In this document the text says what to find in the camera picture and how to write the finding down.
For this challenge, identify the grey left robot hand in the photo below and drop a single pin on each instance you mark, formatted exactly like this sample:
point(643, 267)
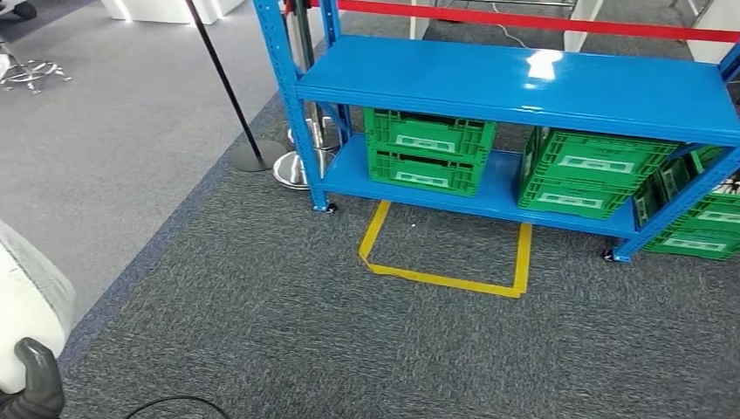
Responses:
point(40, 393)

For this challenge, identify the white plastic car part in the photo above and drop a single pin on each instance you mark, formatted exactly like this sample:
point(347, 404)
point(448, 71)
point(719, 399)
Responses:
point(29, 300)

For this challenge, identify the blue metal shelf rack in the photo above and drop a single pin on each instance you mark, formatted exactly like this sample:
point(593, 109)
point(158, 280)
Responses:
point(520, 81)

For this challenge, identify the black pole with round base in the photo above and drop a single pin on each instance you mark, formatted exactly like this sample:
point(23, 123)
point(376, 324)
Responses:
point(257, 159)

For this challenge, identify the chrome stool base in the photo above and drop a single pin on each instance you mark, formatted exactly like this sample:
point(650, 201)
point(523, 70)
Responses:
point(27, 70)

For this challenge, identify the chrome barrier stanchion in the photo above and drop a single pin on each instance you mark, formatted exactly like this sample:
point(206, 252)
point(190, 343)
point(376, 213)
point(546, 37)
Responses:
point(292, 170)
point(329, 141)

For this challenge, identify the white lit platform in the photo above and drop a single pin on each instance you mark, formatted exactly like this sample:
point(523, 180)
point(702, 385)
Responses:
point(167, 7)

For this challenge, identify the yellow floor tape outline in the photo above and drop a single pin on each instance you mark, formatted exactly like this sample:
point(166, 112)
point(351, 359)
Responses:
point(445, 281)

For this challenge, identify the red barrier belt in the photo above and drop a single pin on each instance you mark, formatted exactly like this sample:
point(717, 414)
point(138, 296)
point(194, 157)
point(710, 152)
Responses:
point(578, 24)

